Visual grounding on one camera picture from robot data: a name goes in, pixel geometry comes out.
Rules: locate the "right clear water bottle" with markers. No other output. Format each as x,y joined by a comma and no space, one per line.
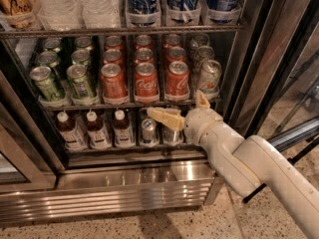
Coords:
101,14

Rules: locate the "silver can bottom middle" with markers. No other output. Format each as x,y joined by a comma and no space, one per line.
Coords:
172,136

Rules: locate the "silver can middle right column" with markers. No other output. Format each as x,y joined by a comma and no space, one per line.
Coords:
201,54

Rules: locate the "silver 7up can front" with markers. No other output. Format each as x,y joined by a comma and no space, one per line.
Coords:
209,76

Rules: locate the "red coke can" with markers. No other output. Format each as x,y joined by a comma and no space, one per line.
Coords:
174,54
171,40
144,55
143,41
177,78
146,80
113,81
114,42
113,56

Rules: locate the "bottom wire shelf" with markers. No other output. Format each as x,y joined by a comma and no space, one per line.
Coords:
136,148

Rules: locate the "stainless steel fridge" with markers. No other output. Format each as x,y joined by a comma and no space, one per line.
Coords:
40,181

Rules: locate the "green can far-left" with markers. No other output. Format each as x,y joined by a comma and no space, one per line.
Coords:
50,59
53,44
47,83

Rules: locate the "blue Pepsi can left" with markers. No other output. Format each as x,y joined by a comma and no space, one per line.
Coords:
143,12

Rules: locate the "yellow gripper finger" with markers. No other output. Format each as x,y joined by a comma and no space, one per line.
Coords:
171,118
201,101

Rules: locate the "wire shelf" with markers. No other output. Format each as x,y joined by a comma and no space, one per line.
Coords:
125,105
118,31
136,148

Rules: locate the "tea bottle right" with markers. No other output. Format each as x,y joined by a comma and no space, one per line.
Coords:
123,130

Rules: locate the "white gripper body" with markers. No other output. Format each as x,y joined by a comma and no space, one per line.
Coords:
200,124

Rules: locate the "tea bottle middle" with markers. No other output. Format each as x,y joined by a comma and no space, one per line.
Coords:
97,131

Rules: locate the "green can column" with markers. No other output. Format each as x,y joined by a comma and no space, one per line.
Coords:
81,82
84,43
82,57

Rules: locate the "middle wire shelf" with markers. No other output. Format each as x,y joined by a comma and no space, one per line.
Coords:
125,105

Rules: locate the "clear water bottle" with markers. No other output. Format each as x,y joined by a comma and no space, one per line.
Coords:
59,15
101,14

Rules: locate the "green can back far-left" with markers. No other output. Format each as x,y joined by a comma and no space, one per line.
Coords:
53,44

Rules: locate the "yellow LaCroix can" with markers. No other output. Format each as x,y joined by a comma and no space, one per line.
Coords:
18,13

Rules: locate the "silver can back right column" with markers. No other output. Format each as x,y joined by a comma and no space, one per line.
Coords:
198,40

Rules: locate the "black tripod leg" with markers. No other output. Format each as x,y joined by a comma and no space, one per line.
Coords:
293,160

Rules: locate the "top wire shelf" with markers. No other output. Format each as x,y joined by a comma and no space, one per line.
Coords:
118,31

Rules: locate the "silver can bottom left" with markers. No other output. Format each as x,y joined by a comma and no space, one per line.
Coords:
149,134

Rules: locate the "silver can column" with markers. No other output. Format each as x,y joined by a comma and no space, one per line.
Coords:
198,40
201,54

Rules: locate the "tea bottle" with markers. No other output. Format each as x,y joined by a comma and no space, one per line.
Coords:
71,132
97,131
123,130

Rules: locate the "green can front far-left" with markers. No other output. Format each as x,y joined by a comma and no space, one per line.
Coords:
47,83

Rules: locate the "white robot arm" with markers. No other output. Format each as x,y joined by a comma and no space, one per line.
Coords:
246,163

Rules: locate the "glass fridge door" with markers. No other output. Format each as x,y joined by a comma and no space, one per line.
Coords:
263,55

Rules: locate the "left clear water bottle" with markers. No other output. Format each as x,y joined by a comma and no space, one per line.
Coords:
59,15

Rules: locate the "green can middle far-left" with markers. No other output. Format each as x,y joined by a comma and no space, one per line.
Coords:
50,59

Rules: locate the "tea bottle left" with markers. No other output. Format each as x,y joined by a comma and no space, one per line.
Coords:
71,132

